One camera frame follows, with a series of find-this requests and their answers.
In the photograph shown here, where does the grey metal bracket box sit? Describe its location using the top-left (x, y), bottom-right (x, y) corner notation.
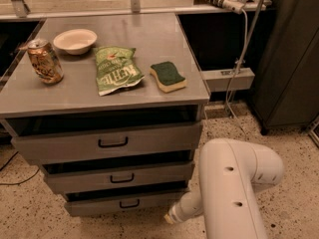
top-left (201, 68), bottom-right (255, 93)

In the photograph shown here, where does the grey bottom drawer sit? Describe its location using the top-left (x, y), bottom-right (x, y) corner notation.
top-left (65, 181), bottom-right (188, 216)

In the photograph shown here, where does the green yellow sponge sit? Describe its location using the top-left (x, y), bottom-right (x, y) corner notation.
top-left (150, 61), bottom-right (186, 93)

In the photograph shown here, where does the grey drawer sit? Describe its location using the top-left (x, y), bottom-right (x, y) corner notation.
top-left (12, 105), bottom-right (202, 164)
top-left (65, 181), bottom-right (188, 216)
top-left (43, 150), bottom-right (194, 194)

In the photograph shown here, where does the dark cabinet right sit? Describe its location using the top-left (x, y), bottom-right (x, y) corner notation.
top-left (248, 0), bottom-right (319, 135)

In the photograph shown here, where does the green chip bag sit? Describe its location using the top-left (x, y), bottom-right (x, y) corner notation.
top-left (93, 46), bottom-right (144, 96)

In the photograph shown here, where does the grey metal drawer cabinet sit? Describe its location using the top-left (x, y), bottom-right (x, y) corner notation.
top-left (0, 13), bottom-right (208, 216)

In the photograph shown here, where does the white paper bowl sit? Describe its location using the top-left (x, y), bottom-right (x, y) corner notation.
top-left (53, 29), bottom-right (97, 55)

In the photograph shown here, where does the black floor cable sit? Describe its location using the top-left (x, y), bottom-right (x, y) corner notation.
top-left (0, 150), bottom-right (41, 186)

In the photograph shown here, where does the grey middle drawer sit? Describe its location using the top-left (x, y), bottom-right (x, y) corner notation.
top-left (43, 150), bottom-right (194, 194)

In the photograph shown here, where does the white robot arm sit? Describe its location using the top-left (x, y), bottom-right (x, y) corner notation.
top-left (164, 138), bottom-right (284, 239)

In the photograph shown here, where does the gold soda can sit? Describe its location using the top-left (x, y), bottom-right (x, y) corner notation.
top-left (27, 38), bottom-right (64, 85)

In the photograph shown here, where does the grey top drawer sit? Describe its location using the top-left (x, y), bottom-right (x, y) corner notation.
top-left (12, 105), bottom-right (202, 164)

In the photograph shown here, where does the white power plug device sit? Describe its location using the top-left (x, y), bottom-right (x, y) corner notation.
top-left (193, 0), bottom-right (246, 16)

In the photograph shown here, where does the metal railing shelf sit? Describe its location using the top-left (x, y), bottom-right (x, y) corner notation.
top-left (0, 0), bottom-right (273, 21)

